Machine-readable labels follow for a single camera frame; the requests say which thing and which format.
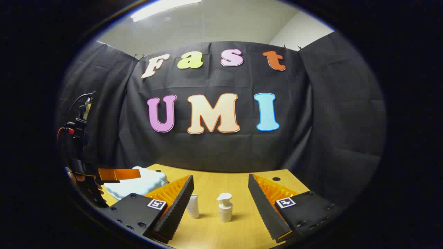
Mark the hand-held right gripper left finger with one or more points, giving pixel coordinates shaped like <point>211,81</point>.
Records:
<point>180,207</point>

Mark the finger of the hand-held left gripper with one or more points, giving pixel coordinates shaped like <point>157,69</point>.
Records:
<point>117,174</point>

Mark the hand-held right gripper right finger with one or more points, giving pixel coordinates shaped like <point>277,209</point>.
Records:
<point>264,211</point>

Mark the white cream tube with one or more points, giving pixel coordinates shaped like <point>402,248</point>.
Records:
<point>193,207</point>

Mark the light blue suitcase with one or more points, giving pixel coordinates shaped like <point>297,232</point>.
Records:
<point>138,185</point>

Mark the white pump bottle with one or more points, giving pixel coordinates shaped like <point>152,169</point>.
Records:
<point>225,211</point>

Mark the black backdrop cloth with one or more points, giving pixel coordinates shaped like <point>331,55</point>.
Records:
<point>214,148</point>

